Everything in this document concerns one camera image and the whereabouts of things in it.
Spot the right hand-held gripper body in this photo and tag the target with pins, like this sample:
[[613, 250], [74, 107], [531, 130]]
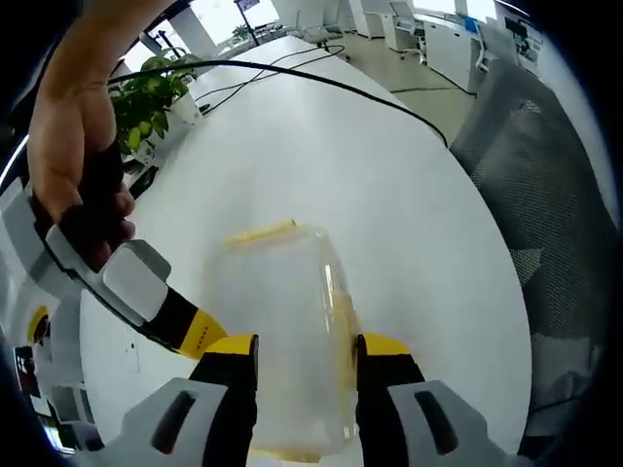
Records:
[[22, 219]]

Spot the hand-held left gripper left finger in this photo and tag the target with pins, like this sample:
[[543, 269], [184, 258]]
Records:
[[224, 389]]

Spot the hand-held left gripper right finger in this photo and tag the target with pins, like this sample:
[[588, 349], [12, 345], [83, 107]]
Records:
[[384, 389]]

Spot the clear box with plastic buckle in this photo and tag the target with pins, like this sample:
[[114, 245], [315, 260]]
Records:
[[272, 316]]

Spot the person's right hand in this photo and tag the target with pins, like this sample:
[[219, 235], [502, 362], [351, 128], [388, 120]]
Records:
[[68, 146]]

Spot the black phone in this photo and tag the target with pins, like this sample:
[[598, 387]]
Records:
[[143, 181]]

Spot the green potted plant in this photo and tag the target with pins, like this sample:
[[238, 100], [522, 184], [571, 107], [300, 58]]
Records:
[[146, 92]]

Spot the white plant pot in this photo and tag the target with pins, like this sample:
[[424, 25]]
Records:
[[182, 114]]

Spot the grey mesh office chair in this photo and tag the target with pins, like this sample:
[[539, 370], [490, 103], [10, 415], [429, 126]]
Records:
[[530, 170]]

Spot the white office chair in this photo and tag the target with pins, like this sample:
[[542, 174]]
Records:
[[314, 34]]

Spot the white office cabinet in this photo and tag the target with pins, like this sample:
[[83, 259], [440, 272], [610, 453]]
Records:
[[448, 53]]

